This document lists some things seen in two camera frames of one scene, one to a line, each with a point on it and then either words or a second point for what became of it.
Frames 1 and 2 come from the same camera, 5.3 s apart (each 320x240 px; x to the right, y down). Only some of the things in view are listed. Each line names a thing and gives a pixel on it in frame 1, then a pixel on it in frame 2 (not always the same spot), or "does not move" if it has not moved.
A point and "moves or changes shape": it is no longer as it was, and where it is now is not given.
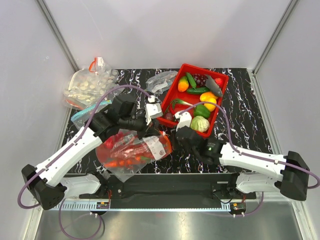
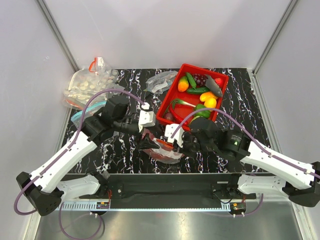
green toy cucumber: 198,90 does not move
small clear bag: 160,82 does not move
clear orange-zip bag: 125,154 moves or changes shape
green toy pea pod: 191,80 does not move
